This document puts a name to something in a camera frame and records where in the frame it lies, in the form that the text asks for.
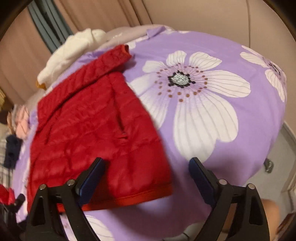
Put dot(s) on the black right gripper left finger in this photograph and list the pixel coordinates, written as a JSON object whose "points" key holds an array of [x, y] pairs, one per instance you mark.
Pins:
{"points": [[44, 222]]}

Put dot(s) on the red quilted down jacket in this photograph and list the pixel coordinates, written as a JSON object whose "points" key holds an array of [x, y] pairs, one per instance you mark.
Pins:
{"points": [[93, 114]]}

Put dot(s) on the navy blue fleece garment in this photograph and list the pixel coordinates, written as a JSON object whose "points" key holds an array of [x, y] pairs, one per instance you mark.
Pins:
{"points": [[13, 148]]}

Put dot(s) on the pink folded garment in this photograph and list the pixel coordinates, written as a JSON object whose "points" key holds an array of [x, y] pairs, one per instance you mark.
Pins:
{"points": [[22, 122]]}

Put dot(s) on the purple floral bed sheet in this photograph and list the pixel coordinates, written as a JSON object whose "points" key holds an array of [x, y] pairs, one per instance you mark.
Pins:
{"points": [[209, 98]]}

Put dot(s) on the beige curtain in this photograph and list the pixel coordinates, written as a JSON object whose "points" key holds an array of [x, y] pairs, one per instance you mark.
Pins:
{"points": [[24, 52]]}

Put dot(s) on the grey beige pillow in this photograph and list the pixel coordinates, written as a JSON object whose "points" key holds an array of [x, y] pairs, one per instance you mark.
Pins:
{"points": [[124, 35]]}

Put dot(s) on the teal window frame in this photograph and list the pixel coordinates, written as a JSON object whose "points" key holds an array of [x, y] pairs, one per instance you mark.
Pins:
{"points": [[50, 23]]}

